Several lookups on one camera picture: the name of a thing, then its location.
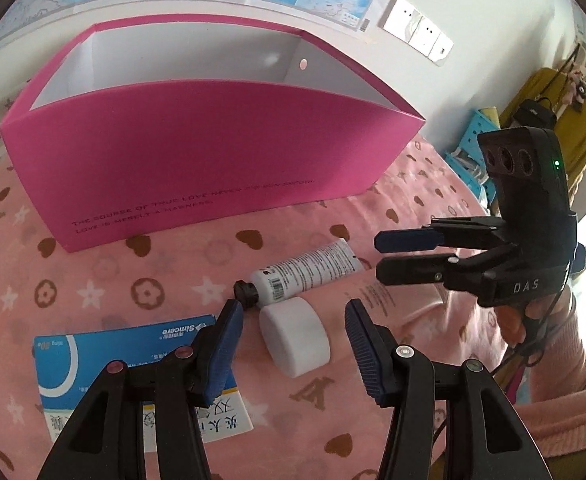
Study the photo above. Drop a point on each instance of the large pink tube white cap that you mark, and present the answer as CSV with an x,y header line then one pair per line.
x,y
295,335

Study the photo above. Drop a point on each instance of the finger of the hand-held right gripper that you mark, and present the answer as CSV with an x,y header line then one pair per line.
x,y
408,240
413,270

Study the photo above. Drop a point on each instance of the pink cardboard box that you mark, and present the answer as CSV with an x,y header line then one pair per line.
x,y
198,160

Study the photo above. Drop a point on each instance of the small black bag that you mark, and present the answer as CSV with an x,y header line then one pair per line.
x,y
535,112

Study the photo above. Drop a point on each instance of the blue medicine box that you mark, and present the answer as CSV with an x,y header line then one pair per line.
x,y
123,345

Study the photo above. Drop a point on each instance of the person's right hand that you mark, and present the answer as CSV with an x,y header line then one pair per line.
x,y
510,322

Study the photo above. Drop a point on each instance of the white wall socket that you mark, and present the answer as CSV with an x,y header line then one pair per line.
x,y
398,17
425,32
443,46

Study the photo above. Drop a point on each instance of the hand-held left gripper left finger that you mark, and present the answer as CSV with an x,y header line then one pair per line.
x,y
220,355

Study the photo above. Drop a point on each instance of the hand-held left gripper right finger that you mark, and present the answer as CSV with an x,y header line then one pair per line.
x,y
368,355

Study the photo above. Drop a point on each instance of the pink printed cloth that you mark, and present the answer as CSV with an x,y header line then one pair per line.
x,y
98,290

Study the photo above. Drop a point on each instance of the white tube with black cap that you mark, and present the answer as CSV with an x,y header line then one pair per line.
x,y
308,272

